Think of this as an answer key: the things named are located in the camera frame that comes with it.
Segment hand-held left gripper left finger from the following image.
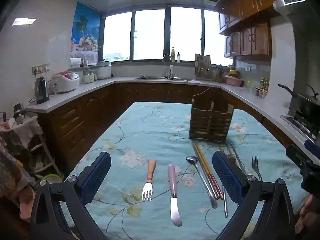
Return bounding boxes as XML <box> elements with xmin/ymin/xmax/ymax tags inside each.
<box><xmin>29</xmin><ymin>151</ymin><xmax>112</xmax><ymax>240</ymax></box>

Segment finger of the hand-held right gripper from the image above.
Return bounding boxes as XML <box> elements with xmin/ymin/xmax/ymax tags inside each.
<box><xmin>304</xmin><ymin>139</ymin><xmax>320</xmax><ymax>155</ymax></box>
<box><xmin>286</xmin><ymin>144</ymin><xmax>314</xmax><ymax>172</ymax></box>

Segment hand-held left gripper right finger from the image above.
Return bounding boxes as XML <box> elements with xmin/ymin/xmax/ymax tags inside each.
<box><xmin>212</xmin><ymin>151</ymin><xmax>297</xmax><ymax>240</ymax></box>

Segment chopstick with red patterned end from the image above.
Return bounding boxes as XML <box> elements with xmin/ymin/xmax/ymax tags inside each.
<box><xmin>192</xmin><ymin>143</ymin><xmax>220</xmax><ymax>200</ymax></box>
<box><xmin>195</xmin><ymin>143</ymin><xmax>224</xmax><ymax>200</ymax></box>

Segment fork with wooden handle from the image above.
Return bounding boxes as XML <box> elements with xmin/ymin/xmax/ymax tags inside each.
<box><xmin>141</xmin><ymin>159</ymin><xmax>156</xmax><ymax>201</ymax></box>

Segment wooden utensil holder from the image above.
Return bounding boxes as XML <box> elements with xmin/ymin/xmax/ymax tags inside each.
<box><xmin>189</xmin><ymin>87</ymin><xmax>235</xmax><ymax>142</ymax></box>

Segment person's right hand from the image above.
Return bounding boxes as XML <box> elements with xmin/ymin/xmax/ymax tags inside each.
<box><xmin>295</xmin><ymin>194</ymin><xmax>320</xmax><ymax>236</ymax></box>

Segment metal table knife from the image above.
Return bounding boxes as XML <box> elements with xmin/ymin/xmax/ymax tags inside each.
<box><xmin>230</xmin><ymin>142</ymin><xmax>248</xmax><ymax>176</ymax></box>

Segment metal spoon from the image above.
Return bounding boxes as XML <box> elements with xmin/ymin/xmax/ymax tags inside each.
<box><xmin>186</xmin><ymin>156</ymin><xmax>218</xmax><ymax>209</ymax></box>

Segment black gas stove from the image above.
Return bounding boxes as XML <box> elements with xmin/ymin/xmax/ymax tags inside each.
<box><xmin>280</xmin><ymin>114</ymin><xmax>320</xmax><ymax>142</ymax></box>

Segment metal chopsticks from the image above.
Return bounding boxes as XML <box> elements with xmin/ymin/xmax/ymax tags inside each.
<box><xmin>222</xmin><ymin>154</ymin><xmax>237</xmax><ymax>218</ymax></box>

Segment shiny metal fork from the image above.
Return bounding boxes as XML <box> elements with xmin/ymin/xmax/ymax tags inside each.
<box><xmin>251</xmin><ymin>156</ymin><xmax>263</xmax><ymax>182</ymax></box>

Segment black wok with lid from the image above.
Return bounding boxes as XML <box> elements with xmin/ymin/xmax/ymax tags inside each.
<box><xmin>278</xmin><ymin>84</ymin><xmax>320</xmax><ymax>121</ymax></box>

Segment container with green lid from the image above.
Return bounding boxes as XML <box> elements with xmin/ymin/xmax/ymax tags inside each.
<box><xmin>40</xmin><ymin>174</ymin><xmax>63</xmax><ymax>185</ymax></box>

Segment white metal rack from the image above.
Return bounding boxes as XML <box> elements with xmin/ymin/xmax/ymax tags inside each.
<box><xmin>29</xmin><ymin>132</ymin><xmax>62</xmax><ymax>178</ymax></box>

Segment dark wooden lower cabinets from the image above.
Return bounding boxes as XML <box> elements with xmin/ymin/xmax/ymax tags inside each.
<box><xmin>37</xmin><ymin>81</ymin><xmax>294</xmax><ymax>173</ymax></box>

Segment light blue floral tablecloth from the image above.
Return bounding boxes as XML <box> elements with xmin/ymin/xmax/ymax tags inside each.
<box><xmin>60</xmin><ymin>102</ymin><xmax>310</xmax><ymax>240</ymax></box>

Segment spice bottle rack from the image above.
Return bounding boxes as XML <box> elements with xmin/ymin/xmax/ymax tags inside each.
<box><xmin>255</xmin><ymin>77</ymin><xmax>270</xmax><ymax>98</ymax></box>

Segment patterned cloth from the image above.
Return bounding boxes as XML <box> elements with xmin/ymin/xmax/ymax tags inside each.
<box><xmin>0</xmin><ymin>116</ymin><xmax>44</xmax><ymax>157</ymax></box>

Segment white kitchen countertop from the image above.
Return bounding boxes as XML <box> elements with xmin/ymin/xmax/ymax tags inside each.
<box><xmin>25</xmin><ymin>76</ymin><xmax>320</xmax><ymax>153</ymax></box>

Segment pink plastic basin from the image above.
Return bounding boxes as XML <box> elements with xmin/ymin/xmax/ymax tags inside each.
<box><xmin>224</xmin><ymin>75</ymin><xmax>244</xmax><ymax>87</ymax></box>

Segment small cream electric pot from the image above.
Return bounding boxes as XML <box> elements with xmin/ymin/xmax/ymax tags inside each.
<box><xmin>82</xmin><ymin>69</ymin><xmax>97</xmax><ymax>84</ymax></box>

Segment white and red rice cooker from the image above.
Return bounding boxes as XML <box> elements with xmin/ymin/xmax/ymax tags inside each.
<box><xmin>47</xmin><ymin>71</ymin><xmax>80</xmax><ymax>94</ymax></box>

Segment black electric kettle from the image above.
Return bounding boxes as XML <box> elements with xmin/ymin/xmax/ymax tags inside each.
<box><xmin>34</xmin><ymin>77</ymin><xmax>50</xmax><ymax>105</ymax></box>

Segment white round rice cooker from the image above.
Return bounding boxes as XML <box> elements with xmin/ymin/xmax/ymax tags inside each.
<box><xmin>96</xmin><ymin>60</ymin><xmax>112</xmax><ymax>80</ymax></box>

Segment wooden knife block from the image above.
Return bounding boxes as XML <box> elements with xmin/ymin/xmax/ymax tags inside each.
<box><xmin>194</xmin><ymin>54</ymin><xmax>212</xmax><ymax>81</ymax></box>

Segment stainless steel sink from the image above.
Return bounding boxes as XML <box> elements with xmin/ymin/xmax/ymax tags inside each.
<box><xmin>135</xmin><ymin>76</ymin><xmax>192</xmax><ymax>82</ymax></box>

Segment chrome kitchen faucet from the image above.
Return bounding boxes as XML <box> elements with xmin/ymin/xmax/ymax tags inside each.
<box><xmin>162</xmin><ymin>54</ymin><xmax>174</xmax><ymax>78</ymax></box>

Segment steel range hood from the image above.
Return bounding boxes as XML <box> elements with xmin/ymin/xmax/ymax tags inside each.
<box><xmin>272</xmin><ymin>0</ymin><xmax>320</xmax><ymax>55</ymax></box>

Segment wooden upper cabinets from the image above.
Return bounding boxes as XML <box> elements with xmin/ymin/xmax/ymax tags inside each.
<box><xmin>215</xmin><ymin>0</ymin><xmax>298</xmax><ymax>58</ymax></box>

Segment large kitchen window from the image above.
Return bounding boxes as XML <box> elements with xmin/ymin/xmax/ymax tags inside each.
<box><xmin>101</xmin><ymin>6</ymin><xmax>234</xmax><ymax>67</ymax></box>

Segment butter knife with pink handle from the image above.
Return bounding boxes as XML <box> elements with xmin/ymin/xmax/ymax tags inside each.
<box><xmin>167</xmin><ymin>164</ymin><xmax>183</xmax><ymax>227</ymax></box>

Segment wall socket panel with plugs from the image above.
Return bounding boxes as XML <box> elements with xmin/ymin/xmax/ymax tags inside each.
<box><xmin>32</xmin><ymin>64</ymin><xmax>50</xmax><ymax>75</ymax></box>

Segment fruit and palm wall poster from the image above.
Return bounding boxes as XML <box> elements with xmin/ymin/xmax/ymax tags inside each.
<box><xmin>70</xmin><ymin>2</ymin><xmax>101</xmax><ymax>65</ymax></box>

